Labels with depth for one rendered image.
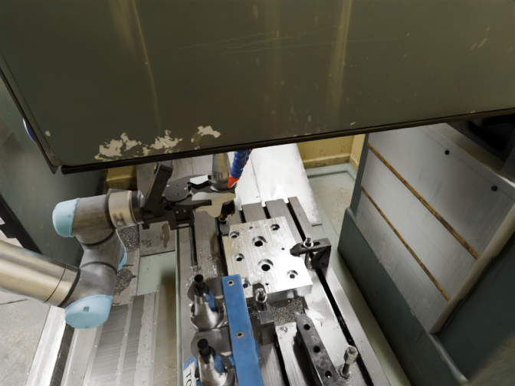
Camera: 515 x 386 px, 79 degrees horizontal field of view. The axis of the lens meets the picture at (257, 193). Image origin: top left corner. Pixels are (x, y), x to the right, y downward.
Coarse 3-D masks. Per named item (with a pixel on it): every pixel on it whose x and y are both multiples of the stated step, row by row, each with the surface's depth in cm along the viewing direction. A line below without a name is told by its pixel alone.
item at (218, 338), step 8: (216, 328) 57; (224, 328) 57; (200, 336) 55; (208, 336) 55; (216, 336) 55; (224, 336) 55; (192, 344) 55; (208, 344) 54; (216, 344) 54; (224, 344) 54; (192, 352) 53; (224, 352) 53
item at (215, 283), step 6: (216, 276) 65; (192, 282) 64; (210, 282) 64; (216, 282) 64; (192, 288) 63; (210, 288) 63; (216, 288) 63; (222, 288) 63; (192, 294) 62; (216, 294) 62; (222, 294) 62; (192, 300) 61
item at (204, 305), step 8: (208, 288) 54; (200, 296) 53; (208, 296) 54; (200, 304) 54; (208, 304) 54; (216, 304) 57; (200, 312) 55; (208, 312) 55; (216, 312) 57; (200, 320) 56; (208, 320) 56
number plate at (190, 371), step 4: (192, 364) 77; (188, 368) 78; (192, 368) 76; (184, 372) 78; (188, 372) 77; (192, 372) 76; (184, 376) 78; (188, 376) 76; (192, 376) 75; (184, 380) 77; (188, 380) 76; (192, 380) 74; (184, 384) 76; (188, 384) 75; (192, 384) 74
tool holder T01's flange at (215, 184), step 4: (208, 172) 67; (208, 176) 67; (212, 180) 65; (208, 184) 68; (212, 184) 65; (216, 184) 64; (220, 184) 64; (224, 184) 64; (236, 184) 67; (212, 188) 66; (216, 188) 66; (220, 188) 66; (224, 188) 66; (228, 188) 66; (232, 188) 66; (216, 192) 66; (220, 192) 66; (224, 192) 66
